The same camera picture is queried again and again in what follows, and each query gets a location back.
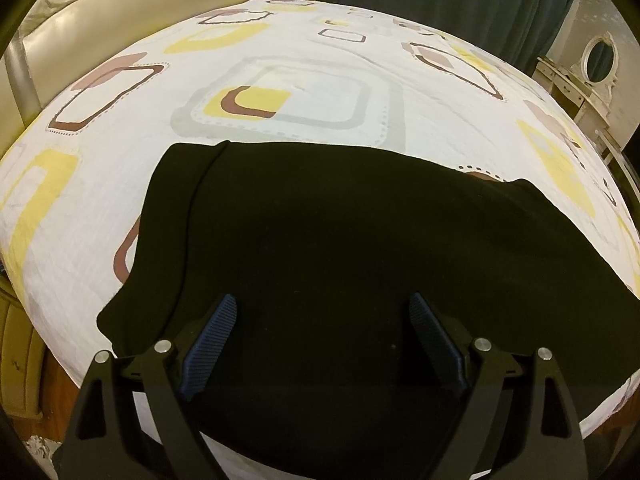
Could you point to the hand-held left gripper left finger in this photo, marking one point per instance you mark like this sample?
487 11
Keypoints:
212 332

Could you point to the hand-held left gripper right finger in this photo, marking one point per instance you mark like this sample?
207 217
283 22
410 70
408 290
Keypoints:
432 332

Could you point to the black pants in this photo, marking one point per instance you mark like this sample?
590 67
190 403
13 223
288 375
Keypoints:
325 240

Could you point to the white low cabinet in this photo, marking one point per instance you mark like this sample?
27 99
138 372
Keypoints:
617 155

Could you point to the white vanity table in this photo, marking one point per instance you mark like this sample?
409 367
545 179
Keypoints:
565 85

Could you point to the printed white bed sheet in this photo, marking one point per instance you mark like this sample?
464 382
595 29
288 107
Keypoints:
310 60

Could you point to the oval white framed mirror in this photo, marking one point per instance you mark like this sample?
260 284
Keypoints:
599 59

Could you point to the cream leather bed frame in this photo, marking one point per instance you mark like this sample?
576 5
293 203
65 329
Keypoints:
22 350

